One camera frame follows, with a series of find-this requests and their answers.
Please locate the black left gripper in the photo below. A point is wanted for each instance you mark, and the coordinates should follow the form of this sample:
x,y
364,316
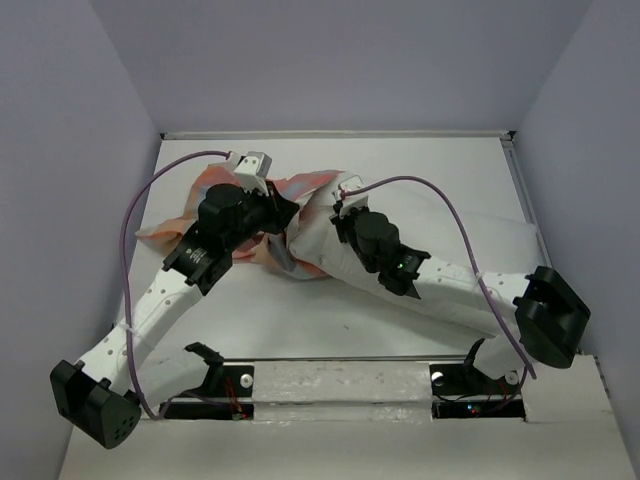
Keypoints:
x,y
280,210

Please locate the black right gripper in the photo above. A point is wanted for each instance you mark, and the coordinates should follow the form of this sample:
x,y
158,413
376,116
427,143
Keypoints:
x,y
344,215

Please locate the orange blue checked pillowcase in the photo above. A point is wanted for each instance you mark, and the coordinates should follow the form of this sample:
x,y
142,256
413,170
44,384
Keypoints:
x,y
213,212

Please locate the white pillow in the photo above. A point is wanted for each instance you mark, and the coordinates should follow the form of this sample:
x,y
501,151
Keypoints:
x,y
493,244

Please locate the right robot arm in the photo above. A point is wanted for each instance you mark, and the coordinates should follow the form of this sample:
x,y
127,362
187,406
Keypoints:
x,y
525,318

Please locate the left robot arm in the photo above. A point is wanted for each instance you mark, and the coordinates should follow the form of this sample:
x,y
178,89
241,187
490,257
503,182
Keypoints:
x,y
107,390

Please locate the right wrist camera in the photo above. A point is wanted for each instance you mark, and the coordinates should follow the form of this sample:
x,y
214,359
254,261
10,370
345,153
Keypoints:
x,y
345,192

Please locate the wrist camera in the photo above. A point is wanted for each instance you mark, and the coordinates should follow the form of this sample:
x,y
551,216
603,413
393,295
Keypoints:
x,y
251,170
345,192

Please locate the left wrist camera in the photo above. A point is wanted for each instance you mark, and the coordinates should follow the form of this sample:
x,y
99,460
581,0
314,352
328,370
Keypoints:
x,y
251,170

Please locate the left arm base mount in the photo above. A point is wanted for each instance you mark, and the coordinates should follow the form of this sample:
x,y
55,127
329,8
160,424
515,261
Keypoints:
x,y
224,394

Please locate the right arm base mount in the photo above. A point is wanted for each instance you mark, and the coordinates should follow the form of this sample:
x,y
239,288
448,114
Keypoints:
x,y
461,391

